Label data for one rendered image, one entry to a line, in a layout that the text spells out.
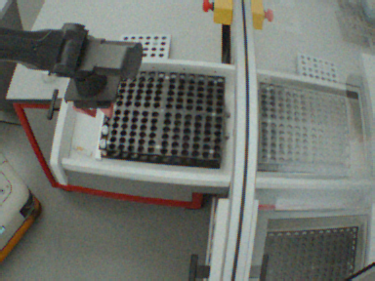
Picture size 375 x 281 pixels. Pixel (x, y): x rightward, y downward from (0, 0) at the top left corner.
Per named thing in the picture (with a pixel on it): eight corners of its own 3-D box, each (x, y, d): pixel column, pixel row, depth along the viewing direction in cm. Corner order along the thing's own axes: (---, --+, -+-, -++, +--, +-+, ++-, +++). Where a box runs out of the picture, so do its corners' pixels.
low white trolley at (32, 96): (54, 197, 185) (5, 98, 117) (79, 66, 213) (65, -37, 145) (202, 220, 184) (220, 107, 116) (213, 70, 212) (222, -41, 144)
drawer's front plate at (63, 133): (60, 184, 100) (49, 163, 91) (83, 70, 114) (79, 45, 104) (66, 186, 100) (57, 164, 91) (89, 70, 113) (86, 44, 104)
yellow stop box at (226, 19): (210, 22, 118) (211, 7, 112) (211, 5, 121) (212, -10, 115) (231, 25, 118) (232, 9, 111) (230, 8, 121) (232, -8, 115)
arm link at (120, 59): (59, 22, 66) (43, 75, 67) (121, 22, 63) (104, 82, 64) (89, 30, 78) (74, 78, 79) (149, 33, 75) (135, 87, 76)
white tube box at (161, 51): (115, 67, 121) (114, 60, 117) (121, 42, 124) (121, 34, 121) (166, 68, 121) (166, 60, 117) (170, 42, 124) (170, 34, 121)
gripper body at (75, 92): (116, 105, 81) (107, 78, 75) (64, 105, 83) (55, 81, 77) (125, 72, 84) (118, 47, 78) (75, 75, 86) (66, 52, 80)
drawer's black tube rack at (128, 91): (102, 163, 101) (98, 148, 95) (115, 86, 109) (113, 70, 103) (218, 175, 101) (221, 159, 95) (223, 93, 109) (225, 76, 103)
